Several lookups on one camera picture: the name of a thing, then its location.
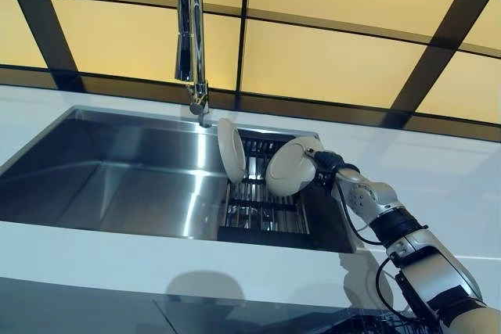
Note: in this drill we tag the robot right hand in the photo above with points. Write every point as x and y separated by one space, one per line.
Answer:
329 160

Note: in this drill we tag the white round plate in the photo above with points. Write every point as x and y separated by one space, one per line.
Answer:
231 150
289 167

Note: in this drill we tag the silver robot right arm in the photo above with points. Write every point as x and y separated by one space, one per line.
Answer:
375 197

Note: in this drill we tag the black roll-up drying rack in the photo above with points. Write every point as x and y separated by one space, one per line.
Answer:
258 205

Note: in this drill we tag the chrome gooseneck kitchen faucet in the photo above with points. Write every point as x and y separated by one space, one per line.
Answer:
197 36

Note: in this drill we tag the stainless steel kitchen sink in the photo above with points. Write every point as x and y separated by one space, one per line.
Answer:
117 177

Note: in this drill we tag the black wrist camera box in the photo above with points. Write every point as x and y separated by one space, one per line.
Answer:
324 179

